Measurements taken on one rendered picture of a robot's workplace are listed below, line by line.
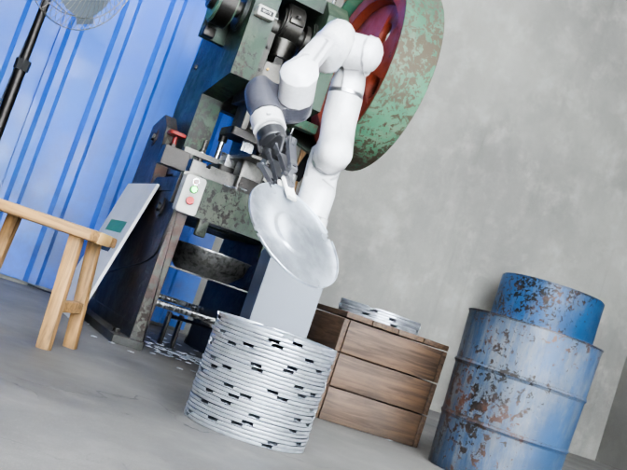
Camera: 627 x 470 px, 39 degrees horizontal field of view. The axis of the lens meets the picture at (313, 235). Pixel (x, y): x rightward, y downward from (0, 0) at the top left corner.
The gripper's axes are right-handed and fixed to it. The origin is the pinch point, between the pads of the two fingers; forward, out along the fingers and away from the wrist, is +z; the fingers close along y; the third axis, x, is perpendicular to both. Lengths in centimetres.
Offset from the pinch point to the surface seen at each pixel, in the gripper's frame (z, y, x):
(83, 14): -143, -69, 1
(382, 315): -9, -34, 82
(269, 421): 55, -18, -4
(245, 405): 51, -19, -9
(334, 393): 12, -53, 71
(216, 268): -55, -84, 63
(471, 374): 26, -11, 81
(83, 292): -10, -68, -11
